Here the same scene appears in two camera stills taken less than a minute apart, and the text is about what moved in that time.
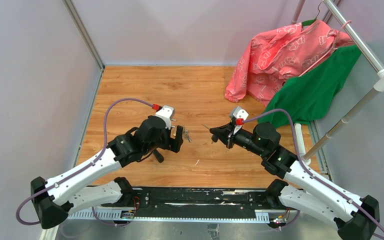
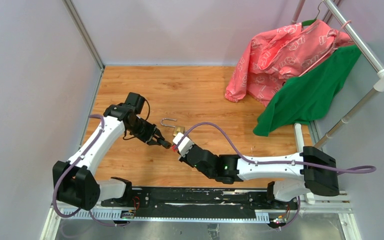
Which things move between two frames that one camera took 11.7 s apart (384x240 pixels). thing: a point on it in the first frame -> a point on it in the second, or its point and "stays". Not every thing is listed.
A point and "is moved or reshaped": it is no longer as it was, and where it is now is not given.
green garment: x=311 y=95 stays
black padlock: x=159 y=157 is moved or reshaped
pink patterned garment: x=272 y=58 stays
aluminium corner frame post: x=83 y=28 stays
